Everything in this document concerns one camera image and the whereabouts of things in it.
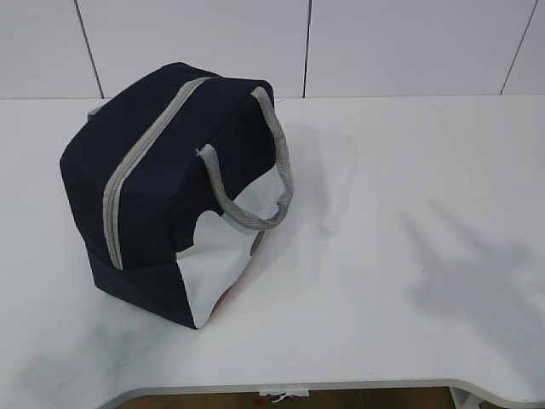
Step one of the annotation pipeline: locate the navy blue lunch bag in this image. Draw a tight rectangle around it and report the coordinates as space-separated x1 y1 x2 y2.
60 62 294 329

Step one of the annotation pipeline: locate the white tape on table edge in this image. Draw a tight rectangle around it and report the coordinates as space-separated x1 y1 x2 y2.
258 388 310 403

